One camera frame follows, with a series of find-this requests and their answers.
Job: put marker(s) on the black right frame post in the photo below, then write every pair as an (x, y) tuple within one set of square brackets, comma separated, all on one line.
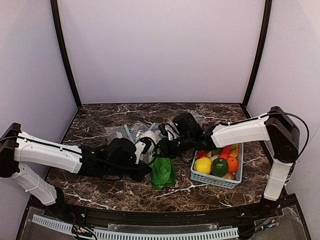
[(259, 52)]

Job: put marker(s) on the yellow lemon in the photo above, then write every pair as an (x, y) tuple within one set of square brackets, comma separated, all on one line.
[(203, 165)]

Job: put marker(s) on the clear zip bag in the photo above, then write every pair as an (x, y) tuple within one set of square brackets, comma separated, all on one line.
[(118, 132), (140, 130)]

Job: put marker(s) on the orange tangerine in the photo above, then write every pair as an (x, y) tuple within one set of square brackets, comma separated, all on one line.
[(232, 164)]

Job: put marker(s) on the green white bok choy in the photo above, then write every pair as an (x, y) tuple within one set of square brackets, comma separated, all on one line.
[(162, 171)]

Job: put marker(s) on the light blue plastic basket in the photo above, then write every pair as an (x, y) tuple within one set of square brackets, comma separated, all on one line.
[(220, 181)]

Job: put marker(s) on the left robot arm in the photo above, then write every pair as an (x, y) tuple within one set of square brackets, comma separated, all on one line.
[(18, 148)]

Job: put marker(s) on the purple grape bunch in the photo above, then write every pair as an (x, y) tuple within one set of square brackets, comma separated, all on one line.
[(207, 124)]

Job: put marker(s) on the green avocado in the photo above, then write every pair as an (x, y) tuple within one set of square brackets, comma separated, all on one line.
[(219, 167)]

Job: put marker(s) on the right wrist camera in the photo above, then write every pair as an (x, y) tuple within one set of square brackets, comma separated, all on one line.
[(168, 131)]

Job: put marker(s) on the white slotted cable duct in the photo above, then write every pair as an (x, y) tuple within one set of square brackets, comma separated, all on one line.
[(137, 232)]

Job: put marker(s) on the black frame post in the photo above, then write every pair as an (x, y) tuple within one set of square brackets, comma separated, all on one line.
[(63, 52), (259, 52)]

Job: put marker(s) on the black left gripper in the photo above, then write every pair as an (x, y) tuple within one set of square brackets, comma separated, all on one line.
[(141, 173)]

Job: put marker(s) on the black left frame post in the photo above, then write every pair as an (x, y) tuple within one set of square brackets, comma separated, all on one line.
[(63, 52)]

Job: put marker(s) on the green cucumber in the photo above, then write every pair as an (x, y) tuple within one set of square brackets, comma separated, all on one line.
[(217, 151)]

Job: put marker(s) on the red chili pepper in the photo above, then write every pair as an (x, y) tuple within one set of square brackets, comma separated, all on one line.
[(201, 154)]

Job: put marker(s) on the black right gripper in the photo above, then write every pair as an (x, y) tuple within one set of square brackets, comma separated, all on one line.
[(165, 149)]

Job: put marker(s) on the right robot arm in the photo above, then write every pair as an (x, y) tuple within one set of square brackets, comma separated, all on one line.
[(275, 126)]

